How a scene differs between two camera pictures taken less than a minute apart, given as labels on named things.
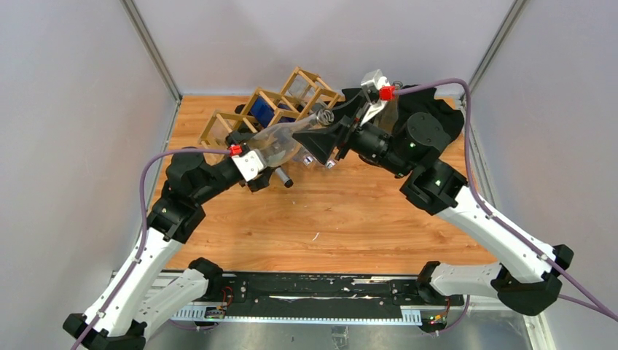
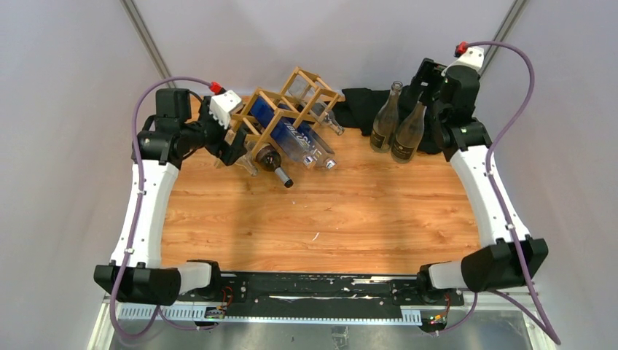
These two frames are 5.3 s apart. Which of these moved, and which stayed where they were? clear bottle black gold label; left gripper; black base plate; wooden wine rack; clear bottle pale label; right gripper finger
Moved: clear bottle pale label; right gripper finger; left gripper
Stayed: black base plate; wooden wine rack; clear bottle black gold label
